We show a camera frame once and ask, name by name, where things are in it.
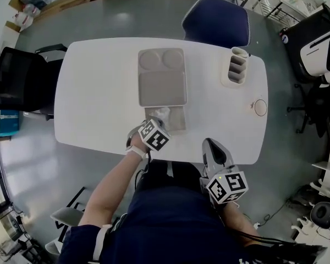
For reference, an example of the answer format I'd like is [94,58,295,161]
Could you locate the black and white office chair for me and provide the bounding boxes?
[280,3,330,137]

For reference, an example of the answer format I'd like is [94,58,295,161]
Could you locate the clear water jugs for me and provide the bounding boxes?
[13,4,41,29]

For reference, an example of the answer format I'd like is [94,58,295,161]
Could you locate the navy blue chair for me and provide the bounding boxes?
[180,0,250,49]

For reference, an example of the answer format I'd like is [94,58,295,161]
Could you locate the white compartment desk organizer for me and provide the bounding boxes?
[221,47,250,89]

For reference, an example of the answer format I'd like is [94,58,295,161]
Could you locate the black round device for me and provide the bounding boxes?
[309,201,330,230]

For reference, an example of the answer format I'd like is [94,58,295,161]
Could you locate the person's right forearm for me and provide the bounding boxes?
[222,202,261,240]

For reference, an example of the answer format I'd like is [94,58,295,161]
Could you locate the white arm strap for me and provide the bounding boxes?
[93,224,112,262]

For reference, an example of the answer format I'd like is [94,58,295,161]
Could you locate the white basin table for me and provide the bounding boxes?
[265,0,328,29]

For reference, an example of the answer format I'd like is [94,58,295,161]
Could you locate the person's left forearm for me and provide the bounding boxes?
[78,151,145,227]

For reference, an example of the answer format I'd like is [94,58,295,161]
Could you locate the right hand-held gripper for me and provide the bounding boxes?
[199,137,250,208]

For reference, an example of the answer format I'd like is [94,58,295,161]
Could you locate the white wristband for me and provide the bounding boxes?
[125,145,146,159]

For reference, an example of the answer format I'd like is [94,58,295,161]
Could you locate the black cables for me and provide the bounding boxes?
[228,225,296,246]

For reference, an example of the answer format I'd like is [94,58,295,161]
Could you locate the teal wrapped package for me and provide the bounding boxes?
[0,93,20,138]

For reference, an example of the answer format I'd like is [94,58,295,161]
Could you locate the person's left hand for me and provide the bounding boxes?
[129,134,150,153]

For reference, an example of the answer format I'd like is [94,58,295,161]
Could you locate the person's navy clothing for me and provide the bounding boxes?
[59,159,254,264]

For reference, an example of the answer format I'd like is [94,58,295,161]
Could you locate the beige desktop drawer organizer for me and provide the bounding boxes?
[137,47,188,134]

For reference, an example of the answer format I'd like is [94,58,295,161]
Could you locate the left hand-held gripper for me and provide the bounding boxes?
[125,118,172,153]

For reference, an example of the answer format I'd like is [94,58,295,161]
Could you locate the black mesh office chair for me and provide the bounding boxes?
[0,43,68,120]

